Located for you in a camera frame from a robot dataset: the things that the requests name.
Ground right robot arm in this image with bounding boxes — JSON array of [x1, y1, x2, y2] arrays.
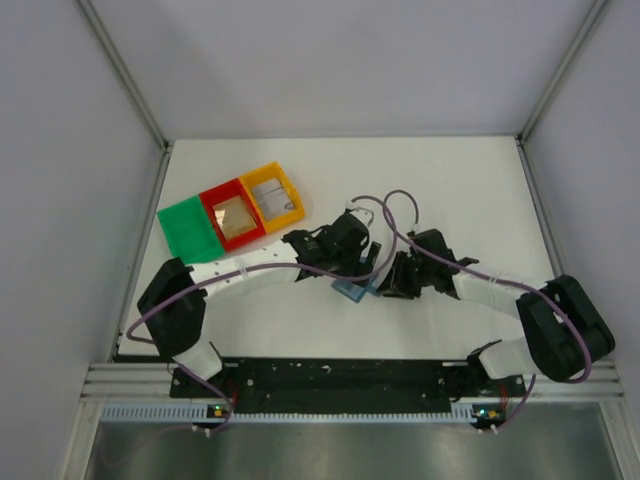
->
[[377, 229, 616, 396]]

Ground silver cards in yellow bin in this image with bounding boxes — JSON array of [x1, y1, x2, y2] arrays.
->
[[251, 178, 296, 221]]

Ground red plastic bin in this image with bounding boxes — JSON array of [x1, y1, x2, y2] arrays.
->
[[199, 178, 266, 253]]

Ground yellow plastic bin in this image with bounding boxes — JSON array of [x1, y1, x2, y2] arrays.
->
[[239, 162, 306, 234]]

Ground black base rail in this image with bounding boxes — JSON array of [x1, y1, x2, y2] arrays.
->
[[167, 355, 524, 416]]

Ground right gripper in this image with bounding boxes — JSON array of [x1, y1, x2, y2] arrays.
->
[[378, 251, 435, 300]]

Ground gold cards in red bin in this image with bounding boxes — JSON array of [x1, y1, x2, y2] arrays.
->
[[212, 196, 256, 241]]

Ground green plastic bin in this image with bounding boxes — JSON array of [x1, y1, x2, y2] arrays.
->
[[157, 196, 225, 264]]

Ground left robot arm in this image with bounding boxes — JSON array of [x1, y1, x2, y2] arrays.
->
[[137, 208, 375, 397]]

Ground blue leather card holder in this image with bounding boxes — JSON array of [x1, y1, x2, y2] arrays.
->
[[331, 278, 380, 304]]

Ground white cable duct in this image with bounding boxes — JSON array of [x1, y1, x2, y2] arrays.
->
[[99, 402, 506, 426]]

